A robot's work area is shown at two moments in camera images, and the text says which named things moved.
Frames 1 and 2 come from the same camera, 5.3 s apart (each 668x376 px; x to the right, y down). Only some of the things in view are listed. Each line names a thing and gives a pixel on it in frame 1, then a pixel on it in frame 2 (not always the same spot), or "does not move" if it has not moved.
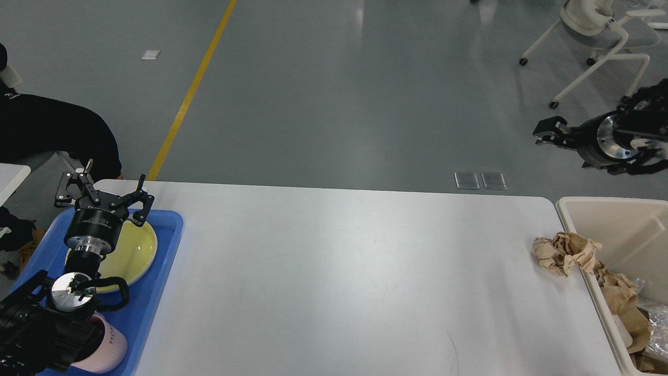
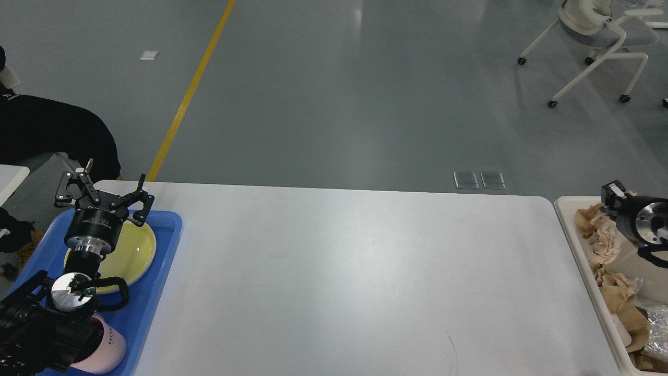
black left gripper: x=97 y=230 does not move
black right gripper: x=594 y=138 -> x=612 y=194
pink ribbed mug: x=104 y=348 does not move
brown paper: x=568 y=253 -> x=598 y=230
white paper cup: x=625 y=335 does not move
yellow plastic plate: x=130 y=258 does not move
